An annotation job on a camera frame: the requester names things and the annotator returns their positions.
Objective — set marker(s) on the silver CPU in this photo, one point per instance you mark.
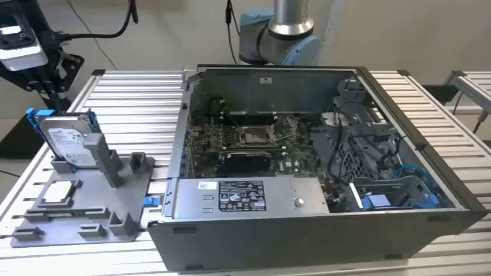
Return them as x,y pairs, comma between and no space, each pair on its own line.
57,192

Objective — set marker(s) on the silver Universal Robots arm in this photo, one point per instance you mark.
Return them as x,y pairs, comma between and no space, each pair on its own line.
285,27

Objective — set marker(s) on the dark RAM stick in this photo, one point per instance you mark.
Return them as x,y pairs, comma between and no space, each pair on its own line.
68,213

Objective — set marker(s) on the blue case latch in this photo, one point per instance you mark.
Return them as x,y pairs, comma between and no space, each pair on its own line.
151,201

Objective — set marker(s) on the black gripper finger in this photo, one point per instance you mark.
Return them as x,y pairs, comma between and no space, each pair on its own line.
71,72
23,78

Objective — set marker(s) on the hard disk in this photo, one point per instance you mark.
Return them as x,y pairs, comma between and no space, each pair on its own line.
71,138

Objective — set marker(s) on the grey disk bay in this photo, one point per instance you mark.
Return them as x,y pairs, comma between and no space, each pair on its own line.
412,189

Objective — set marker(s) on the metal slat side table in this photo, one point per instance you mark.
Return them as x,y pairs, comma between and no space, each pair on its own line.
473,83

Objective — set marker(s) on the green motherboard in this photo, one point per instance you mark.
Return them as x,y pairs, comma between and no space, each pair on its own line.
295,161

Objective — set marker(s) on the grey open PC case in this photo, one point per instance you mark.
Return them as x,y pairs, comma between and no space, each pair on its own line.
268,247

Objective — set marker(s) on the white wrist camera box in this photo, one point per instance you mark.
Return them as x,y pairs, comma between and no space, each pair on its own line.
20,56

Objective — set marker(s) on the grey parts rack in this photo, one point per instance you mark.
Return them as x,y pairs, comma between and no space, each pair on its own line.
99,201

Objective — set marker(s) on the black graphics card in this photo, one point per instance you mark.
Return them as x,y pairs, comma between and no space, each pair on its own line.
247,163

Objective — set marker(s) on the silver power supply unit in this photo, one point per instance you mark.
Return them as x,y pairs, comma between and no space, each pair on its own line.
188,198

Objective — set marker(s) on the CPU socket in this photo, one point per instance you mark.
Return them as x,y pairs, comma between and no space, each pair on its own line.
255,134

